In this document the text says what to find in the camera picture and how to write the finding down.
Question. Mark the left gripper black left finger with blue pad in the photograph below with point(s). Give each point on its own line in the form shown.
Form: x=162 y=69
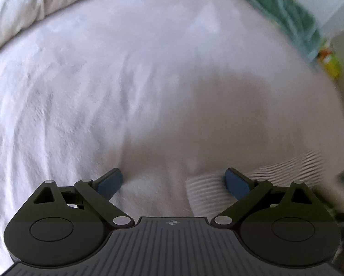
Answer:
x=84 y=204

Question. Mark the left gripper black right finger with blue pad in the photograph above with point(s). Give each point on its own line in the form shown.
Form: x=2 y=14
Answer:
x=253 y=196

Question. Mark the grey striped long-sleeve shirt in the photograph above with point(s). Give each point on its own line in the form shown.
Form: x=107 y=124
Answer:
x=208 y=195

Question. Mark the beige bed sheet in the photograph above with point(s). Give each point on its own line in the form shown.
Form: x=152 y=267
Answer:
x=164 y=90

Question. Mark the yellow cartoon pillow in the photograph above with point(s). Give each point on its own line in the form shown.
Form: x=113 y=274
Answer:
x=326 y=58

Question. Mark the green fleece blanket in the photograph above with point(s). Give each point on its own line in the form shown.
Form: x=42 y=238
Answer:
x=296 y=22

